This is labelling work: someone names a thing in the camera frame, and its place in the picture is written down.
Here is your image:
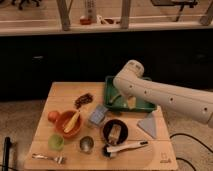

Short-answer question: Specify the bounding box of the tan block in bowl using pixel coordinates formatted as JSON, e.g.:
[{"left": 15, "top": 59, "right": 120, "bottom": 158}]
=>
[{"left": 108, "top": 124, "right": 121, "bottom": 145}]

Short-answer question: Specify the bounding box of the green plastic cup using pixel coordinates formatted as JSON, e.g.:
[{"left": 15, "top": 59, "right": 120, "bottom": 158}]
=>
[{"left": 48, "top": 134, "right": 64, "bottom": 151}]

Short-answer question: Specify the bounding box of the white handled brush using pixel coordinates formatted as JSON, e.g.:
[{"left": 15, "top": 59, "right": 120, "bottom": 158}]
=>
[{"left": 102, "top": 141, "right": 148, "bottom": 158}]

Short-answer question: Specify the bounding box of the black post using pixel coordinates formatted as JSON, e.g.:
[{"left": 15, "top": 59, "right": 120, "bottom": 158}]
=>
[{"left": 2, "top": 137, "right": 12, "bottom": 171}]

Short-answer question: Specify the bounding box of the silver fork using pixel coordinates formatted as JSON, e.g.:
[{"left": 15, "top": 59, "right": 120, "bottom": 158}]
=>
[{"left": 32, "top": 154, "right": 66, "bottom": 164}]

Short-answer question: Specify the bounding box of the dark purple grape bunch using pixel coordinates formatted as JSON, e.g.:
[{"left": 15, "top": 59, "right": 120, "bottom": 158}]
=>
[{"left": 74, "top": 93, "right": 93, "bottom": 109}]

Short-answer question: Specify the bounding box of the green plastic tray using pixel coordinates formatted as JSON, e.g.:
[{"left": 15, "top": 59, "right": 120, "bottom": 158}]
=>
[{"left": 104, "top": 76, "right": 156, "bottom": 113}]

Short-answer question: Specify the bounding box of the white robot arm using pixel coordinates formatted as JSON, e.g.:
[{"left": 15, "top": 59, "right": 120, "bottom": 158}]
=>
[{"left": 113, "top": 60, "right": 213, "bottom": 128}]

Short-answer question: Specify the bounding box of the red tomato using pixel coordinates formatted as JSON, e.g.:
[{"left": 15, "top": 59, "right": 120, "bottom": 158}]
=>
[{"left": 48, "top": 111, "right": 60, "bottom": 123}]

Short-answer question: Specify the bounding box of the orange bowl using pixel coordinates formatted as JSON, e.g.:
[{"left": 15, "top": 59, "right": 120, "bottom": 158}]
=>
[{"left": 55, "top": 111, "right": 83, "bottom": 139}]

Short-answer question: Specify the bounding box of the dark brown bowl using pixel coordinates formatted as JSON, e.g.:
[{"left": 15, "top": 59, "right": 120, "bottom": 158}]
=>
[{"left": 102, "top": 119, "right": 128, "bottom": 146}]

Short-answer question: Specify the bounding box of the grey folded cloth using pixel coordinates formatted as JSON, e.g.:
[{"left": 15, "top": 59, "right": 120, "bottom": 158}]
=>
[{"left": 137, "top": 113, "right": 157, "bottom": 139}]

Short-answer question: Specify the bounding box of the black cable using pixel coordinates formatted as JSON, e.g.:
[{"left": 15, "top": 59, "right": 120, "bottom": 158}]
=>
[{"left": 169, "top": 132, "right": 213, "bottom": 171}]

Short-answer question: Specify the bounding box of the small metal cup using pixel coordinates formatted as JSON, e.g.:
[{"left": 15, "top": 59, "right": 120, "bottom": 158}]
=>
[{"left": 79, "top": 136, "right": 94, "bottom": 154}]

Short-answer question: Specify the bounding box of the green curved vegetable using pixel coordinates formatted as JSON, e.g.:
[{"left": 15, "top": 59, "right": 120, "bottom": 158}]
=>
[{"left": 109, "top": 94, "right": 121, "bottom": 104}]

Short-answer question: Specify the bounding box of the yellow banana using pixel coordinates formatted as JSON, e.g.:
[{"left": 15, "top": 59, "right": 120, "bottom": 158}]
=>
[{"left": 64, "top": 112, "right": 80, "bottom": 133}]

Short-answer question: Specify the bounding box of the red object on shelf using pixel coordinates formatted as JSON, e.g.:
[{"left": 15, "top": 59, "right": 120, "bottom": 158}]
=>
[{"left": 79, "top": 18, "right": 92, "bottom": 25}]

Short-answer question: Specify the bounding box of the blue sponge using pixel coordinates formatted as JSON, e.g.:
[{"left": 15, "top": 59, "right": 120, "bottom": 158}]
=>
[{"left": 89, "top": 105, "right": 108, "bottom": 126}]

